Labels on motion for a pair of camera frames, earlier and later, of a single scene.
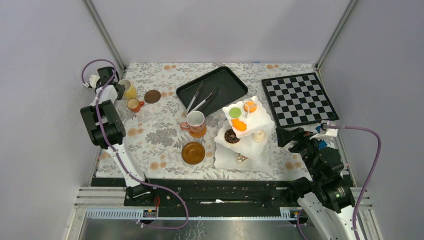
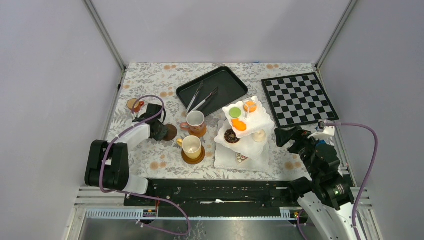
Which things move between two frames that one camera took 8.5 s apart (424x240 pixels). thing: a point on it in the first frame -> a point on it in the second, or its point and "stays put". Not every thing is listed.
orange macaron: [252, 105] stays put
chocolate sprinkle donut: [230, 136] stays put
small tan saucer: [199, 134] stays put
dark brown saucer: [152, 96] -> [172, 132]
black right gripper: [284, 136] stays put
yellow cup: [130, 91] -> [191, 146]
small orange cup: [134, 105] stays put
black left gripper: [121, 92] -> [164, 132]
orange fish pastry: [239, 125] stays put
